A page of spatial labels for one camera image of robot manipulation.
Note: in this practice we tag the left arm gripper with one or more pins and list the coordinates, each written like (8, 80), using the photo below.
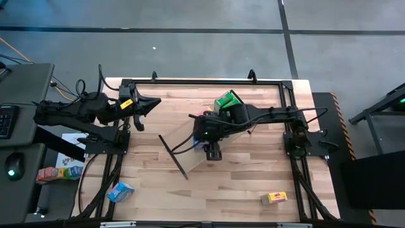
(128, 93)

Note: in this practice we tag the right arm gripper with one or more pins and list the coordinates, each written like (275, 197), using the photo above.
(209, 126)

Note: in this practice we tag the yellow Pops cereal box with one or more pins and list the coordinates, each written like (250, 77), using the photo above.
(205, 111)
(275, 197)

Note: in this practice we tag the green Apple Jacks cereal box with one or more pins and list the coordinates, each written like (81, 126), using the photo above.
(223, 98)
(234, 102)

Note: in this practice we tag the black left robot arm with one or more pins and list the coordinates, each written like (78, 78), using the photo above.
(79, 111)

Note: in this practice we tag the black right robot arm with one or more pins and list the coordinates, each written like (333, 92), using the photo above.
(272, 112)

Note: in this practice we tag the green and blue cereal box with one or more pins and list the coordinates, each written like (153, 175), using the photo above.
(74, 172)

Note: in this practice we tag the small yellow cereal box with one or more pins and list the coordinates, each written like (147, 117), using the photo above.
(61, 172)

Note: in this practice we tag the orange cereal box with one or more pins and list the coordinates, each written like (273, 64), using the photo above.
(47, 173)

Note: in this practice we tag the yellow tag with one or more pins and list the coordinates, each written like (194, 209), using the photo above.
(126, 104)

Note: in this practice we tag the black table clamp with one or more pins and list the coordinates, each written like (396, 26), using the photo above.
(154, 76)
(252, 75)

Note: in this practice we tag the white printed paper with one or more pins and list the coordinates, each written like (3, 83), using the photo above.
(71, 139)

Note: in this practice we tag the black mat with hazard stripes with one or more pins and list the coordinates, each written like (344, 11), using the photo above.
(319, 107)

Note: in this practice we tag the grey desk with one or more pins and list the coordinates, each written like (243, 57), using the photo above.
(28, 88)
(19, 196)

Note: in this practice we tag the black keyboard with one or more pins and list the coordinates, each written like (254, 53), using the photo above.
(8, 122)

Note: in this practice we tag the black computer mouse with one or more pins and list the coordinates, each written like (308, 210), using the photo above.
(14, 164)

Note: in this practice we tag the black metal stand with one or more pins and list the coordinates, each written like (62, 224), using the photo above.
(364, 113)

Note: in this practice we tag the black box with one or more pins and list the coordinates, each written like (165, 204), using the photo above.
(373, 183)

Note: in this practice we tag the wooden shelf with black frame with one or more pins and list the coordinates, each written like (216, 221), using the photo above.
(190, 158)

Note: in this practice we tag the black metal table frame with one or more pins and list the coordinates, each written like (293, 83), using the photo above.
(205, 82)

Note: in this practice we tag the silver frame bracket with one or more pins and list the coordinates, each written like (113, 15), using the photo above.
(117, 224)
(294, 225)

